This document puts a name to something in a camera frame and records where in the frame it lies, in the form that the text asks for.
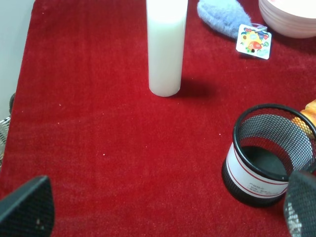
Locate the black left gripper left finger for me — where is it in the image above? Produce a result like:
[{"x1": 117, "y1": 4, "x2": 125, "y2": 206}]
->
[{"x1": 0, "y1": 176, "x2": 55, "y2": 237}]

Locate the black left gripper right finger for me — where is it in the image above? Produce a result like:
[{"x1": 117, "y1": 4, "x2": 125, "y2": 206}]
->
[{"x1": 283, "y1": 170, "x2": 316, "y2": 237}]

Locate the pink ribbed bowl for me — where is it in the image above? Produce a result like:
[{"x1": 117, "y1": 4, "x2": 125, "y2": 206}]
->
[{"x1": 258, "y1": 0, "x2": 316, "y2": 39}]

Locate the red velvet tablecloth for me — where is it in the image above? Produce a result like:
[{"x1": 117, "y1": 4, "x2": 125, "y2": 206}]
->
[{"x1": 0, "y1": 0, "x2": 316, "y2": 237}]

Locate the colourful paper tag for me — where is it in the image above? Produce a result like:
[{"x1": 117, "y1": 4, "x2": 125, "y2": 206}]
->
[{"x1": 236, "y1": 24, "x2": 272, "y2": 60}]

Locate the black mesh pen holder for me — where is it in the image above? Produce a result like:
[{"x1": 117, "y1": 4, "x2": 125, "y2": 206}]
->
[{"x1": 222, "y1": 104, "x2": 316, "y2": 207}]

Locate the white cylindrical bottle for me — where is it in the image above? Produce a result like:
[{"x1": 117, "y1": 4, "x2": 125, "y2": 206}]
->
[{"x1": 146, "y1": 0, "x2": 188, "y2": 97}]

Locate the blue plush toy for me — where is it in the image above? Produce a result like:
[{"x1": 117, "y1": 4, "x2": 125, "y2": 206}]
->
[{"x1": 197, "y1": 0, "x2": 251, "y2": 39}]

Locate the metal mesh chair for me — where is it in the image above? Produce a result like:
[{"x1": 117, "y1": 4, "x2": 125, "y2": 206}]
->
[{"x1": 0, "y1": 93, "x2": 16, "y2": 164}]

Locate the toy croissant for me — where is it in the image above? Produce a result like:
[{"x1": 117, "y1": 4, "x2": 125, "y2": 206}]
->
[{"x1": 291, "y1": 100, "x2": 316, "y2": 140}]

